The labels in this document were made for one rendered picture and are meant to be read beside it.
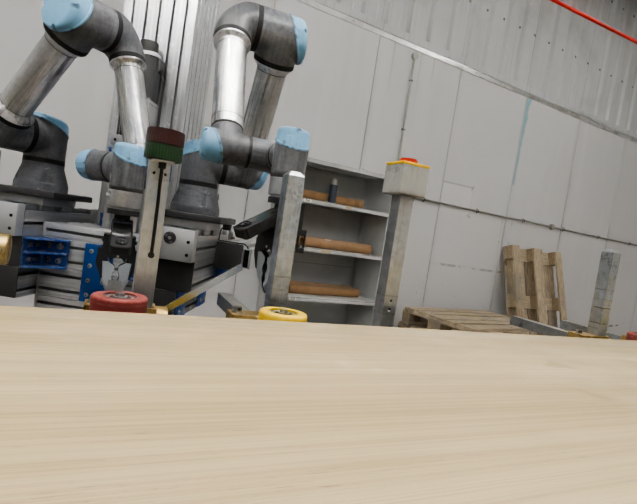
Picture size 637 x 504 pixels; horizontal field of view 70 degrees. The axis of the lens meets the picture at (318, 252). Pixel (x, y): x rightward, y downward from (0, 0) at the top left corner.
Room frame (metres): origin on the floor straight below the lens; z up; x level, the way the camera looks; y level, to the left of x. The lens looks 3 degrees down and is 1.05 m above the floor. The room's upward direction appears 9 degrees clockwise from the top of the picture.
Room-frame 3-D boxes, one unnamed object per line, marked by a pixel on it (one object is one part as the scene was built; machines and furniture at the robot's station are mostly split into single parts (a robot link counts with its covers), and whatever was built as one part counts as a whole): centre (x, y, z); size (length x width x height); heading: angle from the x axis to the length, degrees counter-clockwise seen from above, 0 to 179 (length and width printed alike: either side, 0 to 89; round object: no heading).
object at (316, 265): (3.75, -0.06, 0.78); 0.90 x 0.45 x 1.55; 119
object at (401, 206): (1.02, -0.17, 0.93); 0.05 x 0.04 x 0.45; 115
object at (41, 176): (1.45, 0.90, 1.09); 0.15 x 0.15 x 0.10
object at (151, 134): (0.76, 0.28, 1.16); 0.06 x 0.06 x 0.02
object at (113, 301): (0.68, 0.29, 0.85); 0.08 x 0.08 x 0.11
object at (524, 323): (1.35, -0.78, 0.84); 0.43 x 0.03 x 0.04; 25
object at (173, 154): (0.76, 0.28, 1.14); 0.06 x 0.06 x 0.02
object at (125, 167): (1.09, 0.47, 1.13); 0.09 x 0.08 x 0.11; 63
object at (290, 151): (1.02, 0.09, 1.20); 0.09 x 0.08 x 0.11; 22
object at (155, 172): (0.76, 0.28, 1.07); 0.06 x 0.06 x 0.22; 25
